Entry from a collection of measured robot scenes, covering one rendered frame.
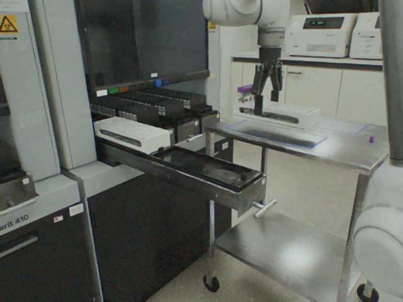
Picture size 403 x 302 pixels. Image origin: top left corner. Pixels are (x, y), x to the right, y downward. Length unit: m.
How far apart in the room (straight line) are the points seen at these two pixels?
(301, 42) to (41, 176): 2.61
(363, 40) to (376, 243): 2.59
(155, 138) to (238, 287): 0.95
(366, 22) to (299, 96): 0.81
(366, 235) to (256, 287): 1.20
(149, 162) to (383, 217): 0.66
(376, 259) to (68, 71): 0.94
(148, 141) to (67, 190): 0.29
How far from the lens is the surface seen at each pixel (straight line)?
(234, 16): 1.01
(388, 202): 0.57
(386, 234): 0.54
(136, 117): 1.25
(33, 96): 1.06
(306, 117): 1.06
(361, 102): 3.08
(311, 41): 3.18
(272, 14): 1.09
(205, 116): 1.44
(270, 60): 1.14
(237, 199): 0.79
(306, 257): 1.47
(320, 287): 1.36
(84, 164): 1.19
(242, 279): 1.74
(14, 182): 1.00
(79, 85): 1.12
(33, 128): 1.08
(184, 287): 1.70
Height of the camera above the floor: 1.18
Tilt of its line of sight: 21 degrees down
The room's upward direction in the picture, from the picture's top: 1 degrees counter-clockwise
